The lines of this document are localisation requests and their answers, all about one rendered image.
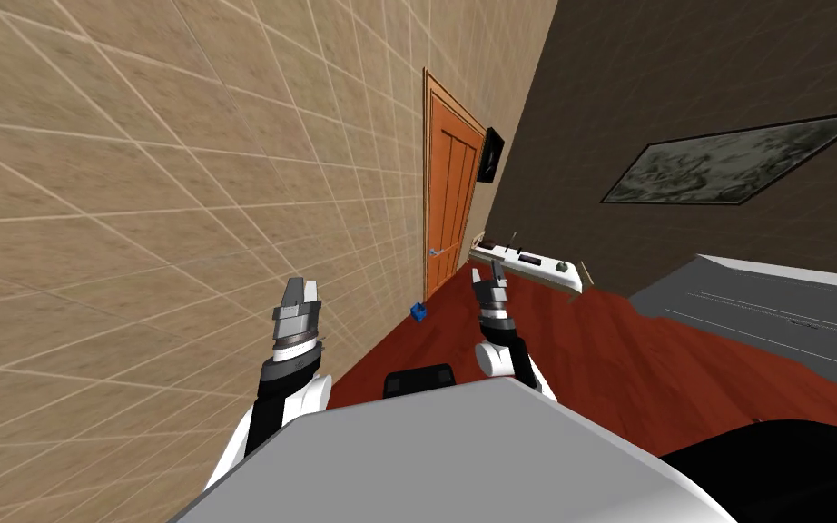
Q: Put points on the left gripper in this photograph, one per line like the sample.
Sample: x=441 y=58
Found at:
x=296 y=319

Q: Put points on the large grey framed picture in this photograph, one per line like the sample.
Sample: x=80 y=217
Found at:
x=738 y=161

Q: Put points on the orange wooden door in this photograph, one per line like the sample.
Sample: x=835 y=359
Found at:
x=451 y=196

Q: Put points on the small blue box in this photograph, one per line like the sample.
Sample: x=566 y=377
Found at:
x=418 y=313

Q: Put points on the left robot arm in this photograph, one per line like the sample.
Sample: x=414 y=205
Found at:
x=280 y=392

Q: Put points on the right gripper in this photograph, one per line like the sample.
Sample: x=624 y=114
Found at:
x=492 y=296

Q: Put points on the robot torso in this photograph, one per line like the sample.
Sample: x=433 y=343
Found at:
x=462 y=457

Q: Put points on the small black framed picture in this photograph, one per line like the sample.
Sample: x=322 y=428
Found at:
x=491 y=155

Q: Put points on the white shelf with small items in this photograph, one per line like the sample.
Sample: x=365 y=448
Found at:
x=535 y=264

